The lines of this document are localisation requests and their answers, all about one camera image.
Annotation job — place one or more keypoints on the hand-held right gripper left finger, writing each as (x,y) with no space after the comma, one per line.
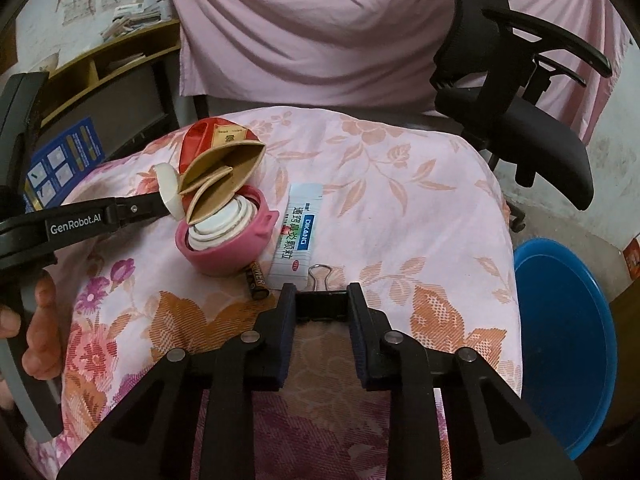
(280,340)

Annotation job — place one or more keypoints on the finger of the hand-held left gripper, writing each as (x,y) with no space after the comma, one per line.
(140,207)

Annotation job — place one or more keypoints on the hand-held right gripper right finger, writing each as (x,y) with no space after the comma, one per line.
(362,345)

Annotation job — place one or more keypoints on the white plastic cap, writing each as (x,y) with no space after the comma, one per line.
(170,185)

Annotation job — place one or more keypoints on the black binder clip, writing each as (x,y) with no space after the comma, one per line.
(320,305)

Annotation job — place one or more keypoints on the small battery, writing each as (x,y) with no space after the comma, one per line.
(257,282)

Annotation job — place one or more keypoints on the blue cardboard box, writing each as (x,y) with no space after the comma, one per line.
(65,160)

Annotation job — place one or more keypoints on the pink cup lid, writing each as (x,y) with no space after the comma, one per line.
(235,255)

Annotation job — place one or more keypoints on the red and beige cardboard packet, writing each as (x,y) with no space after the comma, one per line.
(235,160)

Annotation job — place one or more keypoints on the white sachet with blue label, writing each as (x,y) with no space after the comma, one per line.
(295,230)

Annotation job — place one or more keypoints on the person's left hand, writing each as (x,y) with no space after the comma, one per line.
(45,340)

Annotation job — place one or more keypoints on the floral blanket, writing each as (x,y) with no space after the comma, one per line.
(400,210)

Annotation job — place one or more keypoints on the stack of papers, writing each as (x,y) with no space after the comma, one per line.
(127,60)

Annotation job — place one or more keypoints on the wooden shelf unit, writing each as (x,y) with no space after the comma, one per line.
(125,42)

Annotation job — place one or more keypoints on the floral ceramic bowl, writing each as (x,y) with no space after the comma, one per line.
(50,62)

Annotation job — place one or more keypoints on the pile of books and papers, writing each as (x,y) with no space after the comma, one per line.
(135,20)

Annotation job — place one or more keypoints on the blue plastic basin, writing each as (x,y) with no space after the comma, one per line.
(560,350)

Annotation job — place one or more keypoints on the pink hanging sheet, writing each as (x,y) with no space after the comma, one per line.
(300,35)

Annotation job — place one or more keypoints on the black office chair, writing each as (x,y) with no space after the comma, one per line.
(540,135)

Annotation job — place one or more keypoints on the red paper label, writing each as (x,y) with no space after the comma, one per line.
(633,260)

